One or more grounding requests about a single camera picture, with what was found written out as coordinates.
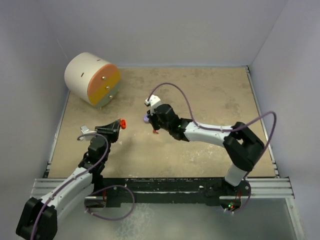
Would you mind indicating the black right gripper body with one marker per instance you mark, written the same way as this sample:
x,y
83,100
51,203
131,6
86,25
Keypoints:
x,y
164,126

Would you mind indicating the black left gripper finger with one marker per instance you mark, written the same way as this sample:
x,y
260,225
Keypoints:
x,y
114,126
105,130

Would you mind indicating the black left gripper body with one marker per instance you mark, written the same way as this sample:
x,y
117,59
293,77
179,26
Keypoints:
x,y
111,137

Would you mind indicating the purple earbud charging case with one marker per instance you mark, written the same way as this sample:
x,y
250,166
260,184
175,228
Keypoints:
x,y
146,119

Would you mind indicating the orange round cap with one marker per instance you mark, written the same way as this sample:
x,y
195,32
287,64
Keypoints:
x,y
123,123

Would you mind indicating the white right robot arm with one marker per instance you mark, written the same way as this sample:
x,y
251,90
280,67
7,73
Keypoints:
x,y
242,146

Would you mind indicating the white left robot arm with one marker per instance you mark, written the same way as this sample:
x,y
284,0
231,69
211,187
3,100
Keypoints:
x,y
40,216

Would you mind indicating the round white drawer cabinet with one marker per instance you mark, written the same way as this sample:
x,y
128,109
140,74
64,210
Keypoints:
x,y
92,79

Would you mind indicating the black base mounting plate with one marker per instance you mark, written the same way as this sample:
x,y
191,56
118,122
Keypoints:
x,y
210,191

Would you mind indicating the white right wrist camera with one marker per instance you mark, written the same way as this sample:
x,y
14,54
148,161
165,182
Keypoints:
x,y
152,102

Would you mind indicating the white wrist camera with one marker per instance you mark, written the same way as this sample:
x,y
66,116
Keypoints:
x,y
152,102
86,133

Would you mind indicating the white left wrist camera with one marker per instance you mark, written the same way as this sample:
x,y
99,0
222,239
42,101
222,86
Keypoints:
x,y
86,133

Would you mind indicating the aluminium rail left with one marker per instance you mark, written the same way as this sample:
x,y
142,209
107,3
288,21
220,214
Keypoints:
x,y
43,186

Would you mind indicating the aluminium rail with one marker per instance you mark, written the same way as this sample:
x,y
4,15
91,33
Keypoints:
x,y
271,188
43,186

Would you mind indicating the aluminium rail right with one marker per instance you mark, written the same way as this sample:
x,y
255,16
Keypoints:
x,y
271,188

